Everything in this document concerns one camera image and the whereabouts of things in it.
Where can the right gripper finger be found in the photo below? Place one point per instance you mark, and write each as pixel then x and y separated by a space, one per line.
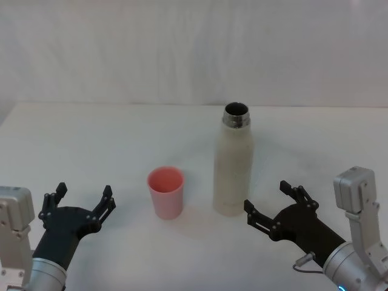
pixel 257 216
pixel 300 194

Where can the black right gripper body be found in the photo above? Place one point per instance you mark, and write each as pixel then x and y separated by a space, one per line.
pixel 303 227

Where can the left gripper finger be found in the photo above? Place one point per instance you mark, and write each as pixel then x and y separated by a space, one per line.
pixel 104 206
pixel 51 203

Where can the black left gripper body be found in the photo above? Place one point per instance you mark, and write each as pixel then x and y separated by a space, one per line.
pixel 62 230

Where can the cream vacuum bottle steel neck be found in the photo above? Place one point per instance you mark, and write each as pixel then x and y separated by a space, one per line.
pixel 232 175

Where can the white table cloth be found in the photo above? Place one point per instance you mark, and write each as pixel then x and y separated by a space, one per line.
pixel 106 145

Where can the pink plastic cup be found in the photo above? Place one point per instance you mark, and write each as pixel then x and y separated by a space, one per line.
pixel 167 200

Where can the white curtain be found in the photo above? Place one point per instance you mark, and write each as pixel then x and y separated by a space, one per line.
pixel 121 51

